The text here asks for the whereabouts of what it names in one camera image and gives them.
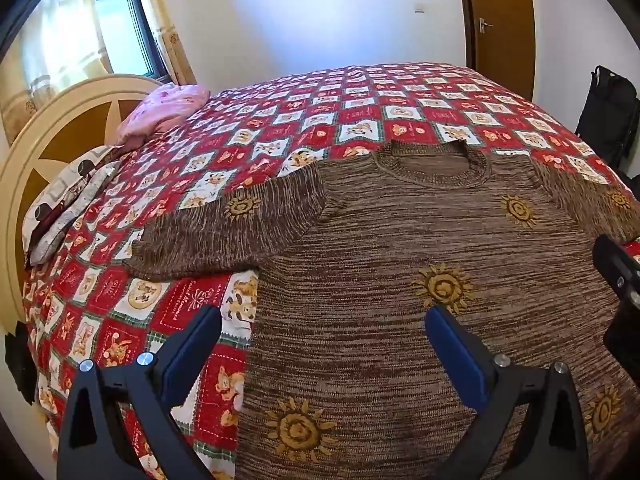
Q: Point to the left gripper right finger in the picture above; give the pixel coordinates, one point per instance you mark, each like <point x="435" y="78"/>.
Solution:
<point x="551" y="441"/>

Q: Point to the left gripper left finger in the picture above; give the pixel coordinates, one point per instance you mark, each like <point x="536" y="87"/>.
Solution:
<point x="94" y="443"/>

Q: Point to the brown knit sun sweater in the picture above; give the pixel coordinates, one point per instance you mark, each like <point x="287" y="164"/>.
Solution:
<point x="341" y="380"/>

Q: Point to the red patchwork bear bedspread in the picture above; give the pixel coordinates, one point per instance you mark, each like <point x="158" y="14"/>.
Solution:
<point x="84" y="304"/>

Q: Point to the black object by headboard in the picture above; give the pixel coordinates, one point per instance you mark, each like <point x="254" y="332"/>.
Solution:
<point x="20" y="363"/>

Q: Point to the white patterned pillow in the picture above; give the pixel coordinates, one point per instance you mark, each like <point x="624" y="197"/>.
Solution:
<point x="58" y="205"/>

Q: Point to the black bag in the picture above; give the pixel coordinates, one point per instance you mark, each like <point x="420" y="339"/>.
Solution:
<point x="610" y="117"/>

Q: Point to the cream wooden headboard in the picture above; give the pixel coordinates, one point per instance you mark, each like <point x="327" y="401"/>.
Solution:
<point x="75" y="121"/>

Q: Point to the pink pillow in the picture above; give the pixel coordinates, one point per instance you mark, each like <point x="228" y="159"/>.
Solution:
<point x="164" y="108"/>

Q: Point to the cream patterned curtain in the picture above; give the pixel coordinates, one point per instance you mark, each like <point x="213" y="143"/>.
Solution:
<point x="168" y="42"/>

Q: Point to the brown wooden door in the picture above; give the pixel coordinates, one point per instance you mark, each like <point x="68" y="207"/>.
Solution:
<point x="506" y="54"/>

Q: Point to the window with dark frame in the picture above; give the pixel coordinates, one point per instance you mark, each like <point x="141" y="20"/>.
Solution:
<point x="128" y="39"/>

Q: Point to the silver door handle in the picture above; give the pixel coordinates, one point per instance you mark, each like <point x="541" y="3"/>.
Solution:
<point x="484" y="26"/>

